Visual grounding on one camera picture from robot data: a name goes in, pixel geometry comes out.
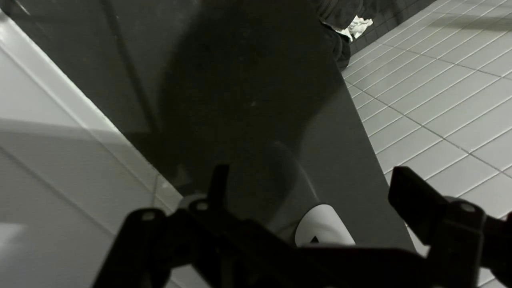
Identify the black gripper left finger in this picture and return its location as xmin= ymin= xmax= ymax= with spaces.
xmin=207 ymin=163 xmax=235 ymax=214

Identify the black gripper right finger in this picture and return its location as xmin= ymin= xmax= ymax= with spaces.
xmin=387 ymin=166 xmax=455 ymax=252

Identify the black cubby shelf unit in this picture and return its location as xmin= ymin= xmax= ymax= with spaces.
xmin=0 ymin=0 xmax=419 ymax=252

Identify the white paper scrap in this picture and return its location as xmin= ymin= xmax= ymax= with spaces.
xmin=336 ymin=12 xmax=376 ymax=43

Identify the black clothing pile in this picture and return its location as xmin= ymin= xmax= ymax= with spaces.
xmin=312 ymin=0 xmax=440 ymax=71

